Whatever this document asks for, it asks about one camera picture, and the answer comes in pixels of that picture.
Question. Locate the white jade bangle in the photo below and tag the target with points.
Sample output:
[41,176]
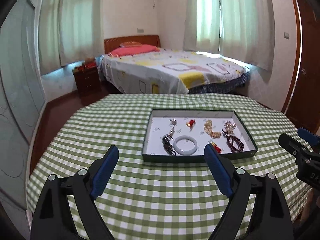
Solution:
[185,145]

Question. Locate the green white tray box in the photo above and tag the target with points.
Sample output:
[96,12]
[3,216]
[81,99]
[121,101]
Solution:
[158,147]

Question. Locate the white wardrobe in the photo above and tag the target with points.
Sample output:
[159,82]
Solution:
[22,98]

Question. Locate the white curtain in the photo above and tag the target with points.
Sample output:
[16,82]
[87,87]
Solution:
[69,31]
[242,30]

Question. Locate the silver crystal brooch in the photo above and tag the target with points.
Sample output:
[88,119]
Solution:
[173,122]

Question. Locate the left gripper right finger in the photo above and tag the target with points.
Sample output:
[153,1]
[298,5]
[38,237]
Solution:
[270,218]

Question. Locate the right white curtain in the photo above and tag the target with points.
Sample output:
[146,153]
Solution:
[242,30]

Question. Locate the wooden door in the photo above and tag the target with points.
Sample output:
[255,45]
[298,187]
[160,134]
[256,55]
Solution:
[301,105]

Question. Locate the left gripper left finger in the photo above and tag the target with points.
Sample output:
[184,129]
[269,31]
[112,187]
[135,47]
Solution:
[52,218]

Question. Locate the left white curtain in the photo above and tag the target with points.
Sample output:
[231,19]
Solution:
[69,31]

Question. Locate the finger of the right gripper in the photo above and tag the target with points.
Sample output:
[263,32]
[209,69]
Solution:
[294,147]
[308,136]

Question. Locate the orange patterned pillow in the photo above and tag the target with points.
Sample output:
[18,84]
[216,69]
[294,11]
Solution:
[129,44]

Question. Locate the pink pearl brooch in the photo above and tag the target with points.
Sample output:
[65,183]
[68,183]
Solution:
[229,127]

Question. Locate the bed with patterned sheet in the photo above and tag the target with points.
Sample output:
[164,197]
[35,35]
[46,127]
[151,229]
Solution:
[168,71]

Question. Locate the dark wooden nightstand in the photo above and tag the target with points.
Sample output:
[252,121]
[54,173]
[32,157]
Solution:
[87,79]

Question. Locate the silver rhinestone hair clip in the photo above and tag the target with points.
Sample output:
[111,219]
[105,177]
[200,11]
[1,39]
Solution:
[171,132]

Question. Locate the red knot gold charm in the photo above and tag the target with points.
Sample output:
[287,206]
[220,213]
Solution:
[190,124]

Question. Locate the red boxes on nightstand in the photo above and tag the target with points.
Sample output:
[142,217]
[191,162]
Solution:
[86,65]

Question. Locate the pink pillow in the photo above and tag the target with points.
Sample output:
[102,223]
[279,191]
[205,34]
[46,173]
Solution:
[127,51]

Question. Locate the wall light switch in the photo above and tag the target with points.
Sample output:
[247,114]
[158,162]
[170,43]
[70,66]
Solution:
[286,36]

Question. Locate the wooden headboard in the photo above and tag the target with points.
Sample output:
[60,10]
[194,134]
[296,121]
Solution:
[111,44]

